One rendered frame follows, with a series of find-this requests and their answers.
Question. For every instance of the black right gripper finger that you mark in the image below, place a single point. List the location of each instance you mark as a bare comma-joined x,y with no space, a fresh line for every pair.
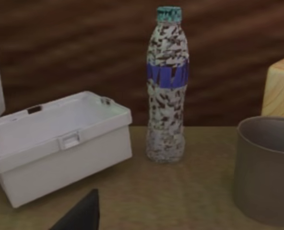
83,213

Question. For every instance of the white open plastic box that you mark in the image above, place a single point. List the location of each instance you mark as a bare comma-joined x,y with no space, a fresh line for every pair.
60,148

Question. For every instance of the clear bottle with blue label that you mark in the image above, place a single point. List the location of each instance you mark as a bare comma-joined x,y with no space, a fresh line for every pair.
167,95

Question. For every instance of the gray round cup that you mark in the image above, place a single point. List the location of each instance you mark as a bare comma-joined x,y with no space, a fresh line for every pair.
266,172

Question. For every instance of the light wooden block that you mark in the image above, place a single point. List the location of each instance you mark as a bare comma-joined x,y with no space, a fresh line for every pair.
280,88

